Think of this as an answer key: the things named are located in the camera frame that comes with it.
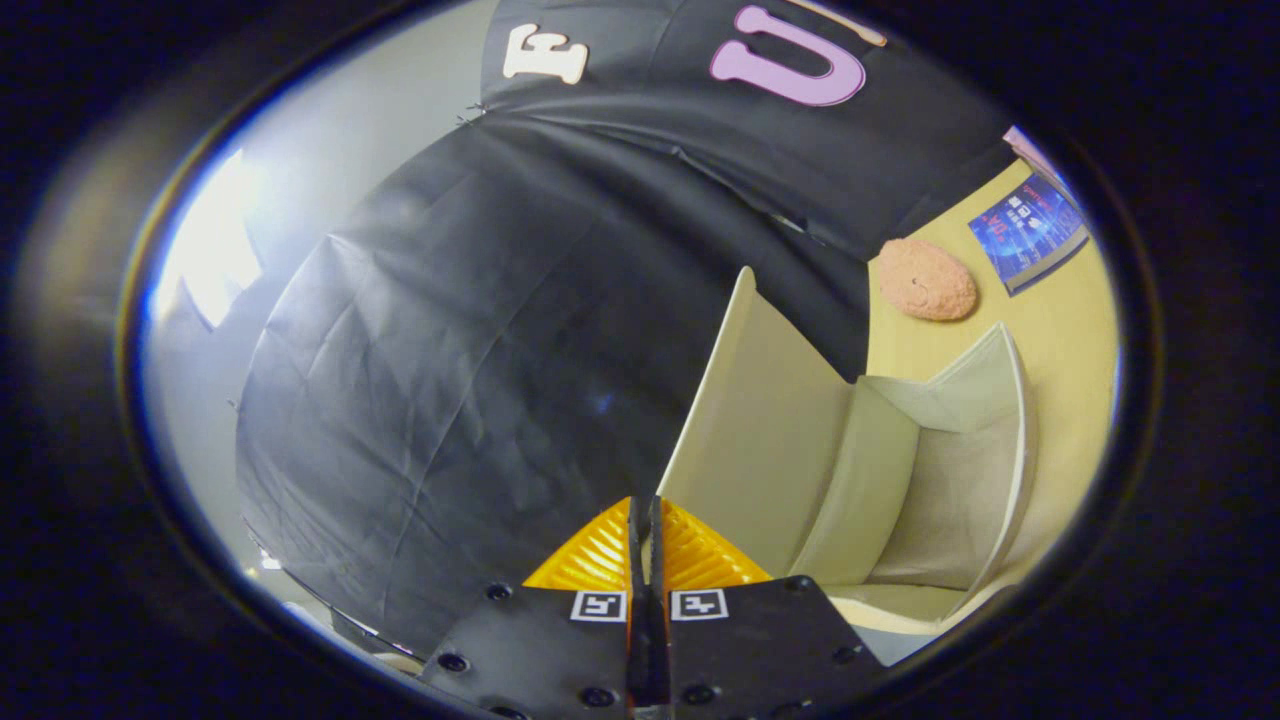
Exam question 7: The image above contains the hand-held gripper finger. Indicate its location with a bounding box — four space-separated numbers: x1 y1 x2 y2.
648 495 889 720
418 495 649 720

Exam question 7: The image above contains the pink textured round lump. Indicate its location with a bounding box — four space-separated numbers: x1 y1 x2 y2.
878 237 979 322

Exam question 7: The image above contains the ceiling light panel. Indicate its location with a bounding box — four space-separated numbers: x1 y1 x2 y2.
150 150 266 331

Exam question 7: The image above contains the blue cover book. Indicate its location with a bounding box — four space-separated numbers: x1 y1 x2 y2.
967 172 1091 297

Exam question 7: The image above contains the black backdrop cloth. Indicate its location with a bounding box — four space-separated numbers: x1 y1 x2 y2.
235 0 1021 661

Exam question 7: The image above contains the beige fabric storage box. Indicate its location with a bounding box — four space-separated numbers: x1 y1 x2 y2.
655 265 1038 638

